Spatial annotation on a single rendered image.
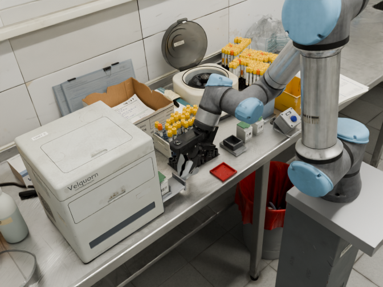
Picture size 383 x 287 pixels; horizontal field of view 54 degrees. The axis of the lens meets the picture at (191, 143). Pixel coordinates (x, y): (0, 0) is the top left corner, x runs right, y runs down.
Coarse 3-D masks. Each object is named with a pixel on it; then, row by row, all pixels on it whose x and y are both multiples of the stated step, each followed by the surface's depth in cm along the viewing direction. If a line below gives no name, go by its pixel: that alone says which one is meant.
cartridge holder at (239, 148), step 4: (232, 136) 142; (224, 140) 140; (228, 140) 142; (232, 140) 143; (236, 140) 142; (240, 140) 140; (220, 144) 143; (224, 144) 141; (228, 144) 139; (232, 144) 141; (236, 144) 138; (240, 144) 139; (224, 148) 142; (228, 148) 140; (232, 148) 138; (236, 148) 139; (240, 148) 139; (244, 148) 139; (232, 152) 139; (236, 152) 138; (240, 152) 138
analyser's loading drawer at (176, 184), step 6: (174, 174) 124; (168, 180) 125; (174, 180) 124; (180, 180) 122; (174, 186) 122; (180, 186) 122; (168, 192) 118; (174, 192) 120; (162, 198) 118; (168, 198) 119
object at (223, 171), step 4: (220, 164) 134; (224, 164) 135; (216, 168) 133; (220, 168) 133; (224, 168) 133; (228, 168) 133; (232, 168) 132; (212, 172) 131; (216, 172) 132; (220, 172) 132; (224, 172) 132; (228, 172) 131; (232, 172) 131; (236, 172) 131; (216, 176) 130; (220, 176) 130; (224, 176) 130; (228, 176) 129; (224, 180) 128
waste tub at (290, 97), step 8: (296, 80) 162; (288, 88) 165; (296, 88) 164; (280, 96) 155; (288, 96) 152; (296, 96) 166; (280, 104) 157; (288, 104) 153; (296, 104) 151; (296, 112) 153
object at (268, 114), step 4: (272, 100) 152; (268, 104) 151; (272, 104) 153; (264, 108) 150; (268, 108) 152; (272, 108) 154; (264, 112) 151; (268, 112) 154; (272, 112) 156; (264, 116) 153; (268, 116) 155; (272, 116) 155; (264, 120) 153; (268, 120) 153
